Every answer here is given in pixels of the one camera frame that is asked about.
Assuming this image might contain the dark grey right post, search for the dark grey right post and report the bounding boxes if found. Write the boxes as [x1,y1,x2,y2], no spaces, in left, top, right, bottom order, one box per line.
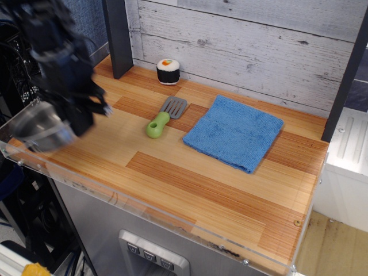
[321,9,367,143]

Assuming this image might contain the green handled grey spatula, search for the green handled grey spatula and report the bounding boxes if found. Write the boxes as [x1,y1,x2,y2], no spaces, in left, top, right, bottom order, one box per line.
[145,96,187,139]

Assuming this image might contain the plush sushi roll toy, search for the plush sushi roll toy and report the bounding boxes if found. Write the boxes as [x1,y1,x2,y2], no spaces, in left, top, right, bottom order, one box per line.
[156,59,180,85]

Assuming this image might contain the blue folded towel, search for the blue folded towel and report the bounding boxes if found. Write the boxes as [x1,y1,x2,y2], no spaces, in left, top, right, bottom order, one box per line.
[183,95,283,174]

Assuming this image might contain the silver toy fridge cabinet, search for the silver toy fridge cabinet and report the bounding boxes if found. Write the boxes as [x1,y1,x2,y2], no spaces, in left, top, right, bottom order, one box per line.
[52,181,290,275]

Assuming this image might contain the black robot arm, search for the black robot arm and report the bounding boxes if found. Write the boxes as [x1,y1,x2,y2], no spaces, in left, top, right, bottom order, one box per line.
[1,1,112,136]

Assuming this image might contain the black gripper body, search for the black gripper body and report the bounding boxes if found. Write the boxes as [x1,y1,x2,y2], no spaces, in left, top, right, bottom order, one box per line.
[32,54,112,116]

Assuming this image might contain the grey dispenser button panel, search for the grey dispenser button panel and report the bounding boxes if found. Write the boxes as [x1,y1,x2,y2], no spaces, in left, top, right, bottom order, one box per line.
[118,229,190,275]

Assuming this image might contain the black crate with cables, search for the black crate with cables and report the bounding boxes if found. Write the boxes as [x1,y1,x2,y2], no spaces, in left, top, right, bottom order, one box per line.
[1,19,41,124]

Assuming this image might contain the white appliance on right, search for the white appliance on right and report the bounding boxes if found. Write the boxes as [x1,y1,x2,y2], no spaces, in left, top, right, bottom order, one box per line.
[313,108,367,232]

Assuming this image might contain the dark grey post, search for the dark grey post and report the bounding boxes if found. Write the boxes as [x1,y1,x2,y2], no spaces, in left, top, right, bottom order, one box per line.
[102,0,133,79]
[321,9,367,143]

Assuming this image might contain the yellow black object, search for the yellow black object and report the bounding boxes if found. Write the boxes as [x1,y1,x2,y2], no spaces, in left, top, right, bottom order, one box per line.
[21,263,51,276]

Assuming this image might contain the stainless steel pot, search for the stainless steel pot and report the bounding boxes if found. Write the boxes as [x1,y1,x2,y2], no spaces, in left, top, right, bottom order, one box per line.
[10,101,76,152]

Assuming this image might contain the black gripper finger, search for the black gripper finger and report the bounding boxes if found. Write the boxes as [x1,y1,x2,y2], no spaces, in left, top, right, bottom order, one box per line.
[66,106,94,137]

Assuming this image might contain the clear acrylic table guard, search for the clear acrylic table guard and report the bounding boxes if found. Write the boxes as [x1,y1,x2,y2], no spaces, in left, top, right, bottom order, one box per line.
[0,43,330,276]

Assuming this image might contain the dark grey left post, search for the dark grey left post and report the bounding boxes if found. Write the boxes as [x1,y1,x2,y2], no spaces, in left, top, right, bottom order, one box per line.
[102,0,133,79]

